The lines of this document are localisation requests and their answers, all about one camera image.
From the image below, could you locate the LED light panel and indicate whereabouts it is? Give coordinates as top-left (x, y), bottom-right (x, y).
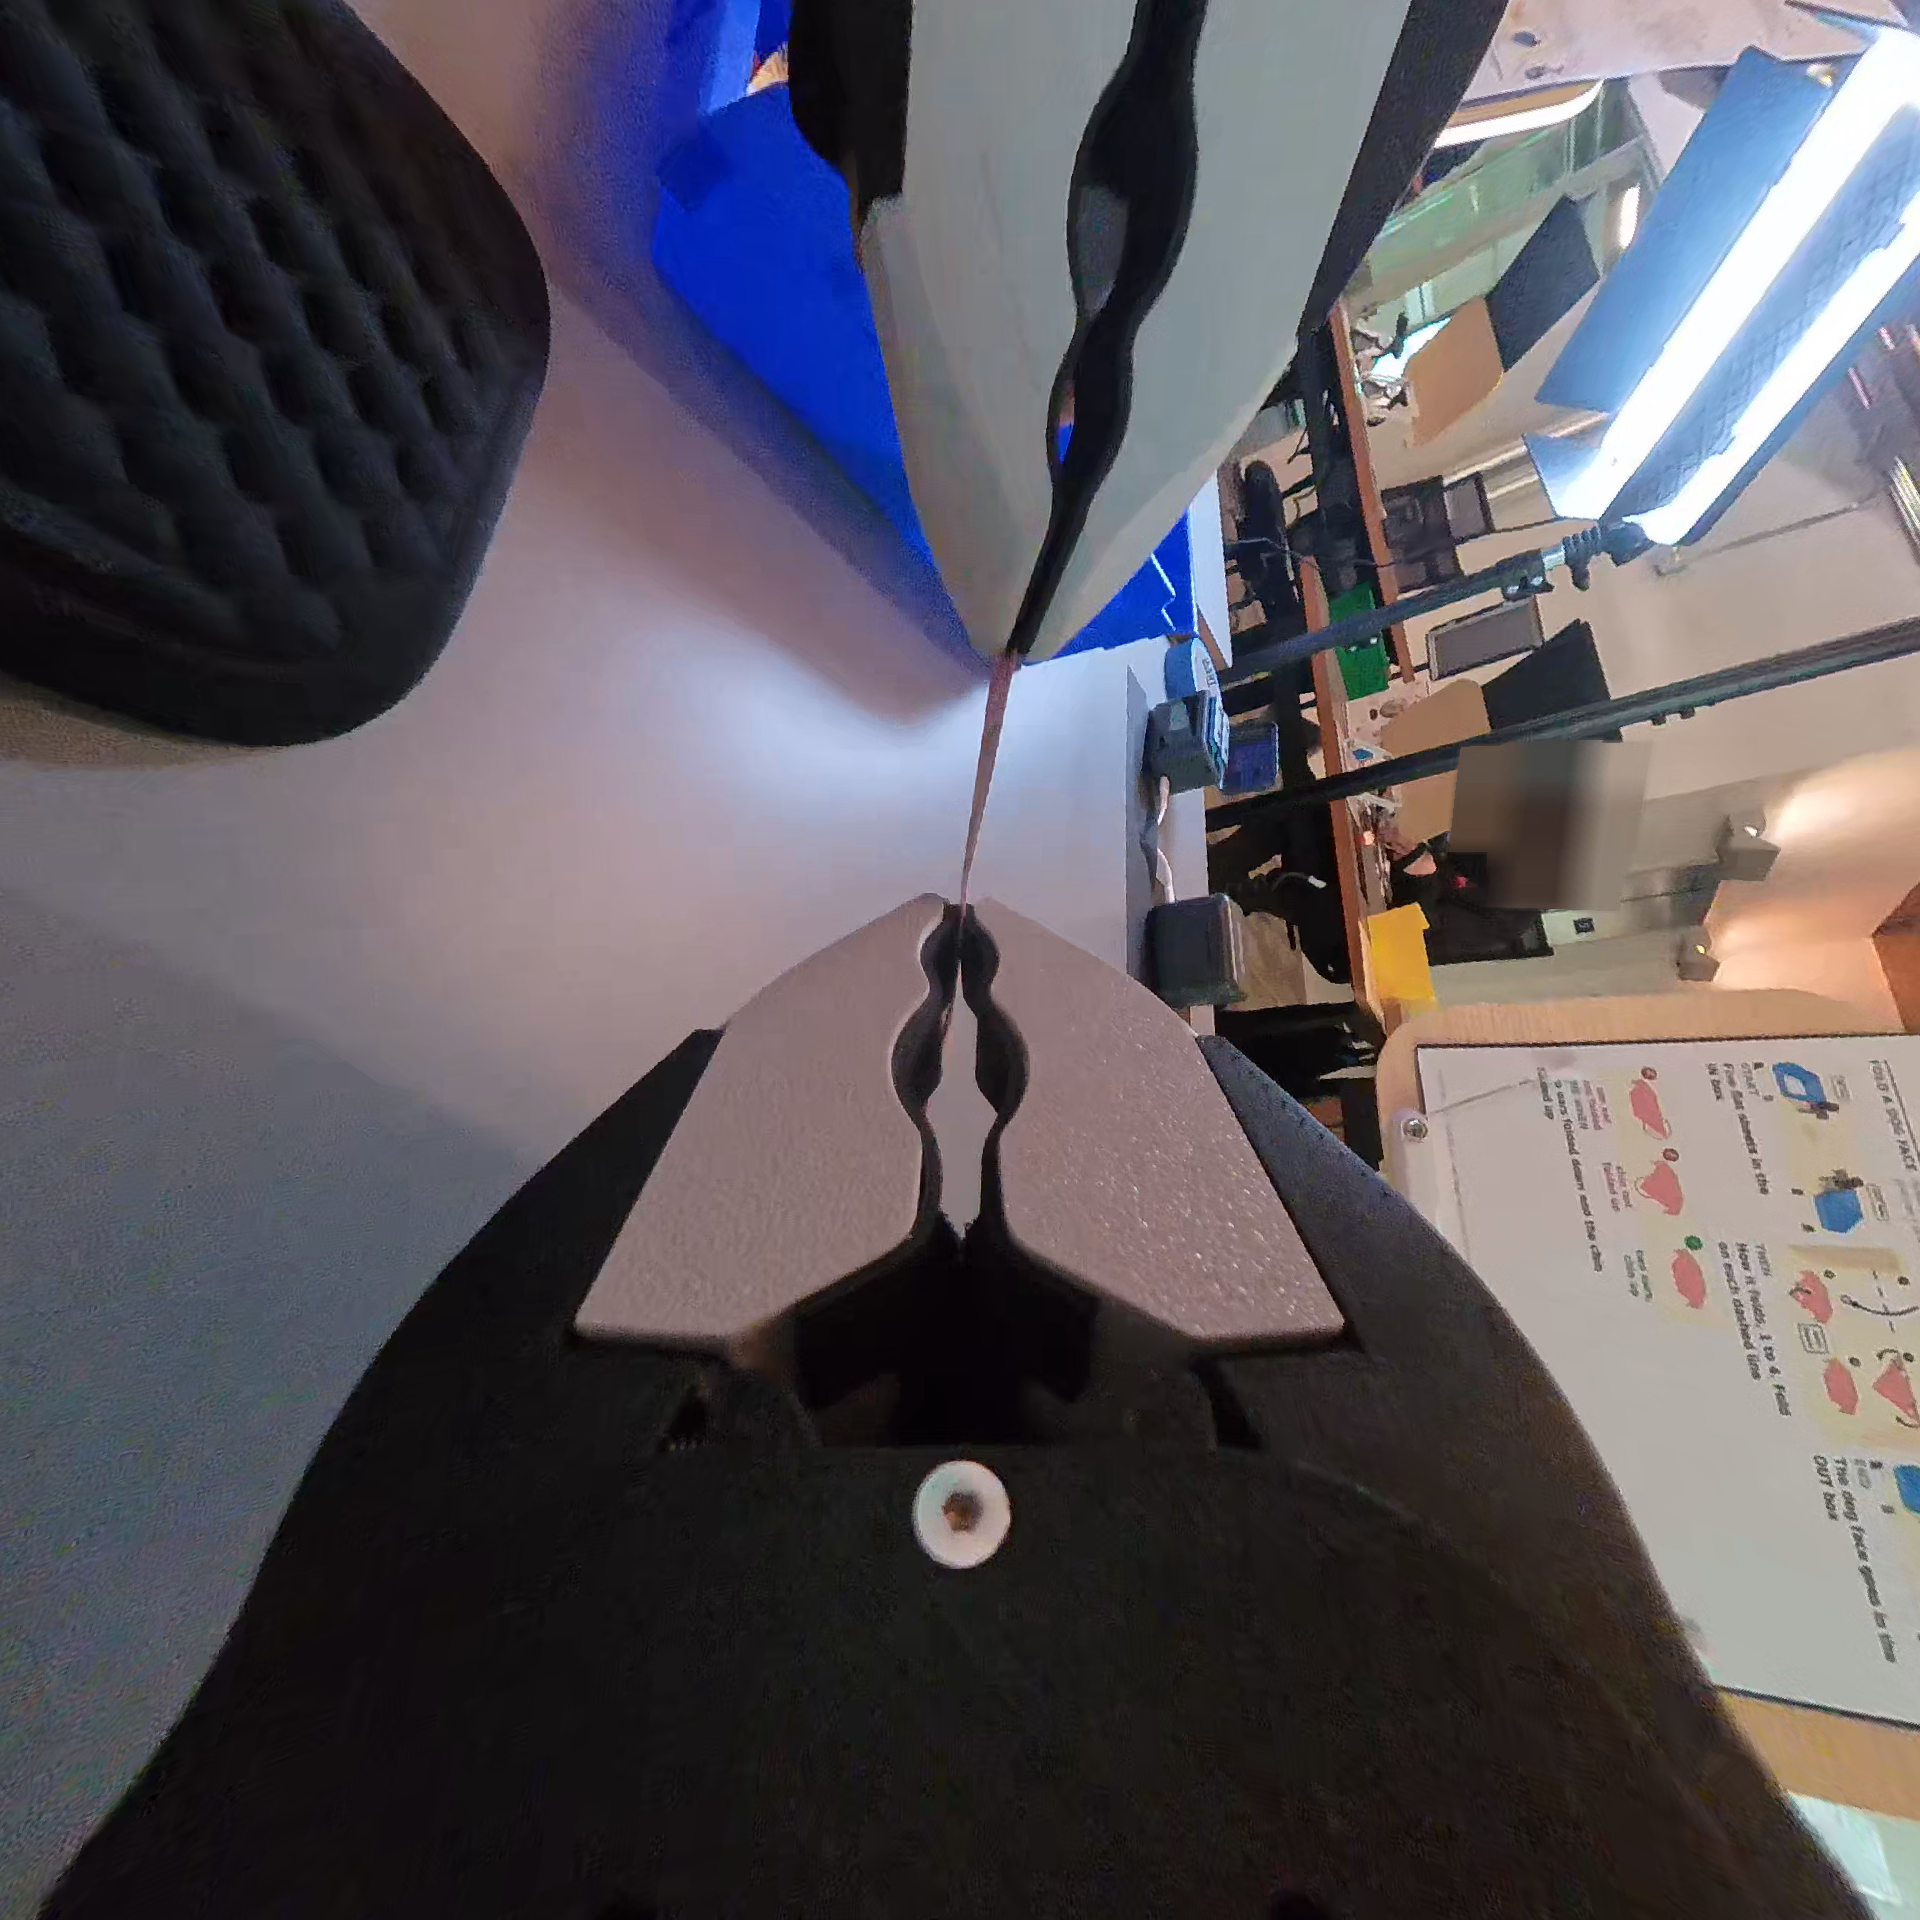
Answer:
top-left (1533, 22), bottom-right (1920, 551)

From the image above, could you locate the wooden display board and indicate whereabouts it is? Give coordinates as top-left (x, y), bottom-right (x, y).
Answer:
top-left (1371, 988), bottom-right (1920, 1827)

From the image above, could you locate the blue plastic bin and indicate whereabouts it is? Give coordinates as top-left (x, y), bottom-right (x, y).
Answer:
top-left (652, 0), bottom-right (1197, 666)

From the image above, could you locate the pink floral origami paper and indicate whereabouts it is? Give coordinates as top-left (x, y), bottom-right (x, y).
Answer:
top-left (953, 651), bottom-right (1023, 911)

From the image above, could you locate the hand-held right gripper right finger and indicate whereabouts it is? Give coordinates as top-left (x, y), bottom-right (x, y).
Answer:
top-left (970, 900), bottom-right (1346, 1359)

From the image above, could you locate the wooden workbench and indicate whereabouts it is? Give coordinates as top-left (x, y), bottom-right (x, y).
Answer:
top-left (1289, 299), bottom-right (1435, 1040)

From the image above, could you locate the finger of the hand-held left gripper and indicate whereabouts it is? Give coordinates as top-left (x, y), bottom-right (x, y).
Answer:
top-left (862, 0), bottom-right (1150, 666)
top-left (1017, 0), bottom-right (1414, 663)

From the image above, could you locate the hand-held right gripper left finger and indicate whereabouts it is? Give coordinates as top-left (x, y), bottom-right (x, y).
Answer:
top-left (573, 896), bottom-right (962, 1347)

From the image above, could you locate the black office chair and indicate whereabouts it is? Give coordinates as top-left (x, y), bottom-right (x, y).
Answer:
top-left (1220, 456), bottom-right (1331, 635)

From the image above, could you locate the black stand pole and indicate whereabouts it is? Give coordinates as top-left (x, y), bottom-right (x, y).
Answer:
top-left (1218, 517), bottom-right (1655, 694)
top-left (1222, 615), bottom-right (1920, 830)

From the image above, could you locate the dark grey box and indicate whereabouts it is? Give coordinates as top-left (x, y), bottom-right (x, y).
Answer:
top-left (1145, 894), bottom-right (1251, 1011)

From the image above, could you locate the yellow plastic bin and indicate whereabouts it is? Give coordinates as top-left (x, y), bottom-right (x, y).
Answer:
top-left (1359, 900), bottom-right (1435, 1020)

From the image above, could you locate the printed instruction sheet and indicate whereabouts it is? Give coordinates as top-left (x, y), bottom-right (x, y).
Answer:
top-left (1414, 1036), bottom-right (1920, 1731)

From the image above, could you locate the white cable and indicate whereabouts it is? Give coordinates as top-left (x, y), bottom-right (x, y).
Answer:
top-left (1135, 779), bottom-right (1191, 920)

